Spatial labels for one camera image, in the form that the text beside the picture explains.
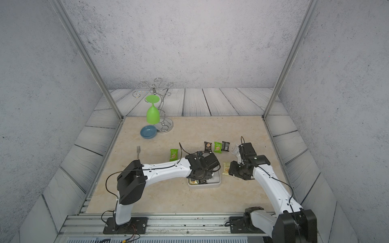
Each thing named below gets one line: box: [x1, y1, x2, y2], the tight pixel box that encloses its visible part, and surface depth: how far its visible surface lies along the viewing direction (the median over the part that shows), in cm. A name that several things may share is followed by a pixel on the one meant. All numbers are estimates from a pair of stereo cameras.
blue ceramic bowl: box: [139, 125, 158, 140], surface depth 111 cm
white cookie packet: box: [230, 143, 240, 157], surface depth 102 cm
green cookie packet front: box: [169, 148, 179, 162], surface depth 101 cm
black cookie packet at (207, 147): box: [204, 141, 213, 154], surface depth 104 cm
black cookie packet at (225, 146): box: [221, 141, 230, 152], surface depth 104 cm
